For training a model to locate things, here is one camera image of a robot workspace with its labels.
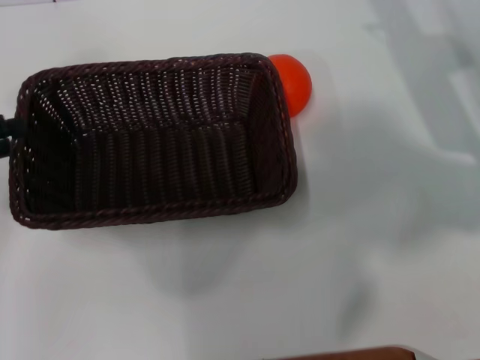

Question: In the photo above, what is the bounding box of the dark brown woven basket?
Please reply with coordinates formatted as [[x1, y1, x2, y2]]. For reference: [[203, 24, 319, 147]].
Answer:
[[10, 52, 299, 232]]

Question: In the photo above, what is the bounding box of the orange round fruit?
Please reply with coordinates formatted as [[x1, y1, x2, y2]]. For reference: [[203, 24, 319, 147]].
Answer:
[[268, 53, 314, 118]]

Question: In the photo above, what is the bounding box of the white tablecloth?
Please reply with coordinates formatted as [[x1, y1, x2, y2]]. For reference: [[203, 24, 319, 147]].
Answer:
[[0, 0, 480, 360]]

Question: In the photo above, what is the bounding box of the brown wooden edge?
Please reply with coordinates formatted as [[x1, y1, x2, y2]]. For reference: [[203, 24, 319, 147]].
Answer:
[[283, 346, 418, 360]]

